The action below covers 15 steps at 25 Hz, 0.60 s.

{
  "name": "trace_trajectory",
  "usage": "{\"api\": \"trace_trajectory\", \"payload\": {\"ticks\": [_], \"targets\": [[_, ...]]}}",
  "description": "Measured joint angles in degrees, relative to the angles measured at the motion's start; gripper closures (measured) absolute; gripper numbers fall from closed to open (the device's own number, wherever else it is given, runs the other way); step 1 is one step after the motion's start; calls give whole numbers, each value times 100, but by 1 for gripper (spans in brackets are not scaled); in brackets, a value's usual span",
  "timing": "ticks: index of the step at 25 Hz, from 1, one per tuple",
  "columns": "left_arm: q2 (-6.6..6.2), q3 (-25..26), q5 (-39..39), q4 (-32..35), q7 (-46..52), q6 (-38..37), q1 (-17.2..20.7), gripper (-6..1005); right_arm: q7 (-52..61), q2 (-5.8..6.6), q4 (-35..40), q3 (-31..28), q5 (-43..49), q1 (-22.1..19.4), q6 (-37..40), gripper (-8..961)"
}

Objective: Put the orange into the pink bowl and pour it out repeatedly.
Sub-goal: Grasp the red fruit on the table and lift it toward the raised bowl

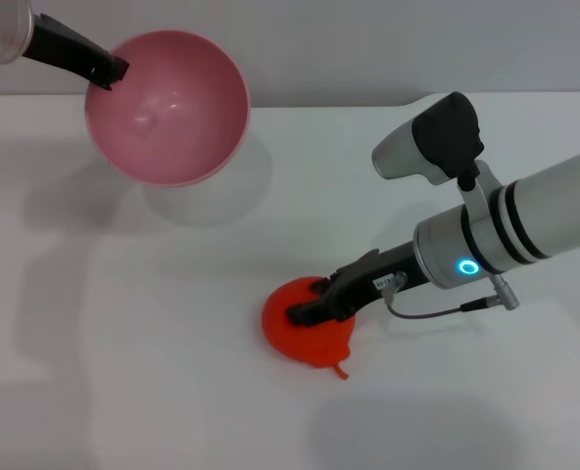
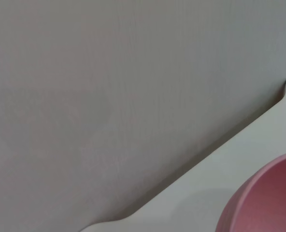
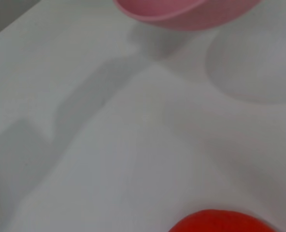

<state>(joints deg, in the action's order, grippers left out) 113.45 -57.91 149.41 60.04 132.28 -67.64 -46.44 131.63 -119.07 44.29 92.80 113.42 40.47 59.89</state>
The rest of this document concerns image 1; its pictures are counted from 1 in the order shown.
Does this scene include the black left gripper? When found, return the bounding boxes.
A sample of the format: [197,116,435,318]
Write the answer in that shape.
[23,13,129,92]

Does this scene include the orange toy fruit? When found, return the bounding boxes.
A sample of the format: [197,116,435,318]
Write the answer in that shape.
[262,275,357,381]

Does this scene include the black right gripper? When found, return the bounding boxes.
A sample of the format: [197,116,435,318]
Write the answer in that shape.
[285,240,431,328]

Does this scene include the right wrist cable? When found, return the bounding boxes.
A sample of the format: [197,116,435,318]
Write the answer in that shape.
[380,270,521,321]

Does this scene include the pink plastic bowl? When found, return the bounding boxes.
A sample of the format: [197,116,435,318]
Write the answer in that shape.
[83,29,251,189]

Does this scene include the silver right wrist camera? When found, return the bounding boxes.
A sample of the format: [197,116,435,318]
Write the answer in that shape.
[371,91,503,231]

